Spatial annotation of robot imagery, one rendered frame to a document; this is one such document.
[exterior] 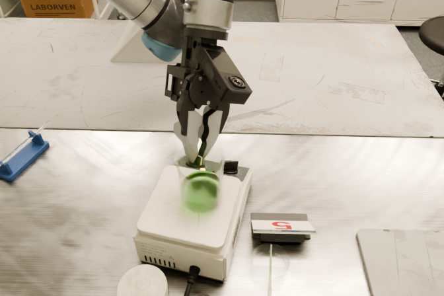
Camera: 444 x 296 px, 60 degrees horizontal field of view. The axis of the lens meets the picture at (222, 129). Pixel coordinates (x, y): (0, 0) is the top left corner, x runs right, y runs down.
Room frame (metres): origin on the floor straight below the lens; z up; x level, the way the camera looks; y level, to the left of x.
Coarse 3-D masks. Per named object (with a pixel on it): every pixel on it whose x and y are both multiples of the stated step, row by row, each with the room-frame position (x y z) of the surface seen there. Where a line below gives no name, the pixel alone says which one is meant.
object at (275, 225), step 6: (258, 222) 0.35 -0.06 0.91; (264, 222) 0.35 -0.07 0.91; (270, 222) 0.35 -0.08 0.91; (276, 222) 0.35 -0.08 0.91; (282, 222) 0.35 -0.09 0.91; (288, 222) 0.35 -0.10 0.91; (294, 222) 0.35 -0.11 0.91; (300, 222) 0.35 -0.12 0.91; (306, 222) 0.35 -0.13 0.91; (258, 228) 0.32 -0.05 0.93; (264, 228) 0.32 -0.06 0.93; (270, 228) 0.32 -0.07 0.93; (276, 228) 0.32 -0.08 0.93; (282, 228) 0.32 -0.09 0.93; (288, 228) 0.32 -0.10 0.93; (294, 228) 0.32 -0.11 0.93; (300, 228) 0.32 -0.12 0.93; (306, 228) 0.32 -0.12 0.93
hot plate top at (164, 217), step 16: (160, 176) 0.37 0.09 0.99; (176, 176) 0.37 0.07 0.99; (224, 176) 0.37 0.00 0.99; (160, 192) 0.34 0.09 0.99; (176, 192) 0.34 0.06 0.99; (224, 192) 0.34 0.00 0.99; (144, 208) 0.32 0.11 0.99; (160, 208) 0.32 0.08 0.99; (176, 208) 0.32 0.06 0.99; (224, 208) 0.32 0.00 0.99; (144, 224) 0.29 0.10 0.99; (160, 224) 0.29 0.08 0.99; (176, 224) 0.29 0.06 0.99; (192, 224) 0.29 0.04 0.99; (208, 224) 0.29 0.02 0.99; (224, 224) 0.29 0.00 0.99; (176, 240) 0.27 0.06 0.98; (192, 240) 0.27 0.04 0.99; (208, 240) 0.27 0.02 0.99; (224, 240) 0.27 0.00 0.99
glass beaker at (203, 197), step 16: (192, 144) 0.36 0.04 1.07; (208, 144) 0.36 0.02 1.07; (176, 160) 0.33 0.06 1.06; (192, 160) 0.36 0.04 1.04; (208, 160) 0.36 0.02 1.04; (224, 160) 0.33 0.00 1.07; (208, 176) 0.30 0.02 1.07; (192, 192) 0.30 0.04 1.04; (208, 192) 0.31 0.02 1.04; (192, 208) 0.31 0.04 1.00; (208, 208) 0.31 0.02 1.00
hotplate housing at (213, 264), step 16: (240, 192) 0.36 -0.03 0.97; (240, 208) 0.34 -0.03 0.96; (144, 240) 0.28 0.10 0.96; (160, 240) 0.28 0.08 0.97; (144, 256) 0.28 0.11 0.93; (160, 256) 0.27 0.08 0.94; (176, 256) 0.27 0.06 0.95; (192, 256) 0.26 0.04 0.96; (208, 256) 0.26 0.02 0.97; (224, 256) 0.26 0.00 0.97; (192, 272) 0.25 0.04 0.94; (208, 272) 0.26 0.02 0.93; (224, 272) 0.26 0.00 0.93
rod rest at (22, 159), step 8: (40, 136) 0.52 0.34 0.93; (32, 144) 0.52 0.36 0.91; (40, 144) 0.52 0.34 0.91; (48, 144) 0.53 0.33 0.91; (24, 152) 0.50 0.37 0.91; (32, 152) 0.50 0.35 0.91; (40, 152) 0.51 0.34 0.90; (16, 160) 0.48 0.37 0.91; (24, 160) 0.48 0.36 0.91; (32, 160) 0.49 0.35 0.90; (0, 168) 0.45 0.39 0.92; (8, 168) 0.45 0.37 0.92; (16, 168) 0.46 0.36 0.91; (24, 168) 0.47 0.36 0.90; (0, 176) 0.45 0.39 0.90; (8, 176) 0.44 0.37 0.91; (16, 176) 0.45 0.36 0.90
